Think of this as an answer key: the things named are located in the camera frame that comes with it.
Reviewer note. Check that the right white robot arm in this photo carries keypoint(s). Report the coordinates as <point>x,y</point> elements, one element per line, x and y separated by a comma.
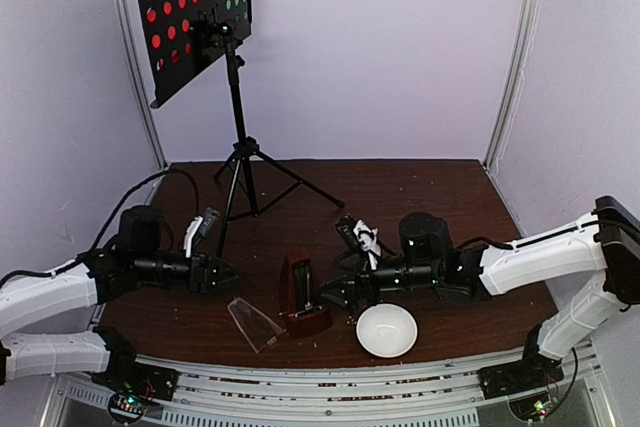
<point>603,242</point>

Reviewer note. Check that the white ceramic bowl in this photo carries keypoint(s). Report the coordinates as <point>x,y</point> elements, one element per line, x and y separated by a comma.
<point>386,330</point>

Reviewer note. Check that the clear plastic metronome cover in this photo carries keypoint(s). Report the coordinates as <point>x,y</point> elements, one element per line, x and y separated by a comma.
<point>258,329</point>

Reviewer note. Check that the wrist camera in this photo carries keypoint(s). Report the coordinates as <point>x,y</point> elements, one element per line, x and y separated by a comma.
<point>360,238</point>
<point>198,229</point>

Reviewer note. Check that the red wooden metronome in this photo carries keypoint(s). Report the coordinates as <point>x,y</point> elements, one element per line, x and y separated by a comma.
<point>300,306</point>

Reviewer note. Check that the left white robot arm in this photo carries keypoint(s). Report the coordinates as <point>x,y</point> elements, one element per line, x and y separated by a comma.
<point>130,260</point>

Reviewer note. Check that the right aluminium frame post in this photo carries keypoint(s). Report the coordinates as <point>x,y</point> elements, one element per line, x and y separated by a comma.
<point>525,32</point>

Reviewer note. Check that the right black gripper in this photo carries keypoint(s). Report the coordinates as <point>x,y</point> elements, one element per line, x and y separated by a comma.
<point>360,289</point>

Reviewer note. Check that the black perforated music stand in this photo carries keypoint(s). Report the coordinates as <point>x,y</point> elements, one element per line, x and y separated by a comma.
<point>182,39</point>

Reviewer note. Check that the aluminium frame post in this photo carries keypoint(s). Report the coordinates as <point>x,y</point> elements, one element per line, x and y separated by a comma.
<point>525,32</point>
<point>136,77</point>

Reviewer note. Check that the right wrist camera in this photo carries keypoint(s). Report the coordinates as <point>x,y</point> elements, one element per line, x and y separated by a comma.
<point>360,238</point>

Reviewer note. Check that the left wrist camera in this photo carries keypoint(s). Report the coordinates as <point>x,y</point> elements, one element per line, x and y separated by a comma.
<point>198,229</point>

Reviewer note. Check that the left aluminium frame post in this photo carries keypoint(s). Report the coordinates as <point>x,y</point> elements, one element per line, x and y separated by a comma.
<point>136,77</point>

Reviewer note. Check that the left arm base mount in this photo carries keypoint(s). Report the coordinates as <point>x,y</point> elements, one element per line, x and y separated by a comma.
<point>136,386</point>

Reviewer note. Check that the aluminium front rail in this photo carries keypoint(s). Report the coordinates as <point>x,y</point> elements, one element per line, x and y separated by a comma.
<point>439,393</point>

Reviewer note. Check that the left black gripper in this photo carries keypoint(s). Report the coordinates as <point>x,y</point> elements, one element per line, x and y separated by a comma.
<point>201,274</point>

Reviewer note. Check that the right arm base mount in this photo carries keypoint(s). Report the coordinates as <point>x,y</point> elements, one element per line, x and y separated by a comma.
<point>520,382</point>

